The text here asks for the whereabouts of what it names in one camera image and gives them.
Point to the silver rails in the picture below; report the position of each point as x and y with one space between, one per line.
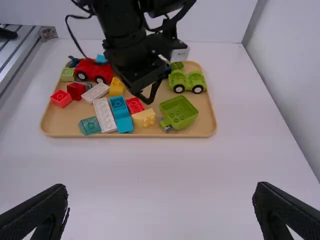
15 57

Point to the dark red toy brick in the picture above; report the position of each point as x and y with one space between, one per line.
76 91

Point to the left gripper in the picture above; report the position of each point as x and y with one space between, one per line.
140 67

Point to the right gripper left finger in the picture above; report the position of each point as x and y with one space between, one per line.
30 217

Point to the pale yellow toy brick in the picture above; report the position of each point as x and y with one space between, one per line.
143 117

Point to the tan tray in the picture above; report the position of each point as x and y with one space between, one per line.
205 117

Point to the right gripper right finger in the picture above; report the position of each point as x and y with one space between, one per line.
282 215

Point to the lime green scoop toy brick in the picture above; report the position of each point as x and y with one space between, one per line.
178 112

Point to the blue toy piece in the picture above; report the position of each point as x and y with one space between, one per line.
74 63

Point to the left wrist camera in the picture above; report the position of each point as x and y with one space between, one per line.
181 53

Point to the blue and grey toy brick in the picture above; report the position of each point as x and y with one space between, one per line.
88 86

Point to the dark blue toy brick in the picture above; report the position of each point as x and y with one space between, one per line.
168 72

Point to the clear teal toy brick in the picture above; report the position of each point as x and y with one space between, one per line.
90 126

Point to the small coral red toy brick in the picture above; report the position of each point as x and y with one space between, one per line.
61 98

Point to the flat light green toy brick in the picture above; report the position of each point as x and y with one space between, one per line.
67 74

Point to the red toy car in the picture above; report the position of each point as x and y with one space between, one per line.
90 70

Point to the green toy car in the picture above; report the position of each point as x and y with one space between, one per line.
186 80

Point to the small lime green toy brick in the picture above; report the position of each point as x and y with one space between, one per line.
178 65

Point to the long white toy brick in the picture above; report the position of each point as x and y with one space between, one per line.
105 115

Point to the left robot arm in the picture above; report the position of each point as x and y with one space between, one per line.
120 22

